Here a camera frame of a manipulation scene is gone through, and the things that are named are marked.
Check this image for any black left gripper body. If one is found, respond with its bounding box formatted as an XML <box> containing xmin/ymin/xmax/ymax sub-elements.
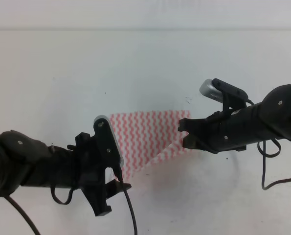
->
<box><xmin>50</xmin><ymin>132</ymin><xmax>105</xmax><ymax>191</ymax></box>

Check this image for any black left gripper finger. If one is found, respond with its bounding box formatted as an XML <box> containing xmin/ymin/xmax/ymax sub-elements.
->
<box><xmin>83</xmin><ymin>186</ymin><xmax>112</xmax><ymax>216</ymax></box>
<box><xmin>105</xmin><ymin>180</ymin><xmax>132</xmax><ymax>199</ymax></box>

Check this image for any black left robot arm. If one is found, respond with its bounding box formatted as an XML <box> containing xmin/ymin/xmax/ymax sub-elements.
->
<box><xmin>0</xmin><ymin>130</ymin><xmax>132</xmax><ymax>216</ymax></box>

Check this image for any pink white striped towel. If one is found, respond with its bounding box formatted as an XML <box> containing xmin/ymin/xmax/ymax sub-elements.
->
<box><xmin>110</xmin><ymin>110</ymin><xmax>191</xmax><ymax>182</ymax></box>

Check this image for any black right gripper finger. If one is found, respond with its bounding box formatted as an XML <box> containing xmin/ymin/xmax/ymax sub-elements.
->
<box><xmin>178</xmin><ymin>118</ymin><xmax>209</xmax><ymax>135</ymax></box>
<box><xmin>182</xmin><ymin>134</ymin><xmax>215</xmax><ymax>153</ymax></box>

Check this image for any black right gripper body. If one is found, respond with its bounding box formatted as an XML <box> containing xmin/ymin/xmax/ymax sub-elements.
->
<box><xmin>205</xmin><ymin>111</ymin><xmax>246</xmax><ymax>152</ymax></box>

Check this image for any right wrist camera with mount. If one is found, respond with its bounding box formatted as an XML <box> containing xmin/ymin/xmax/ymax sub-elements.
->
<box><xmin>199</xmin><ymin>78</ymin><xmax>248</xmax><ymax>112</ymax></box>

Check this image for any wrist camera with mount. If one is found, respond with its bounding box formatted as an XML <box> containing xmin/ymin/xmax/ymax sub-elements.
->
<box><xmin>199</xmin><ymin>78</ymin><xmax>248</xmax><ymax>112</ymax></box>
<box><xmin>93</xmin><ymin>115</ymin><xmax>123</xmax><ymax>173</ymax></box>

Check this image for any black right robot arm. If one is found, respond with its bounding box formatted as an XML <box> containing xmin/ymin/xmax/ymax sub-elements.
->
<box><xmin>178</xmin><ymin>78</ymin><xmax>291</xmax><ymax>154</ymax></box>

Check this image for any black left camera cable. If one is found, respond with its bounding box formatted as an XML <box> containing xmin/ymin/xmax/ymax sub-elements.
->
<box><xmin>3</xmin><ymin>166</ymin><xmax>138</xmax><ymax>235</ymax></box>

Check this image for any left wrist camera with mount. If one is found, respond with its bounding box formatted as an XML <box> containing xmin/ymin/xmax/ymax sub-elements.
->
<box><xmin>93</xmin><ymin>115</ymin><xmax>123</xmax><ymax>173</ymax></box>

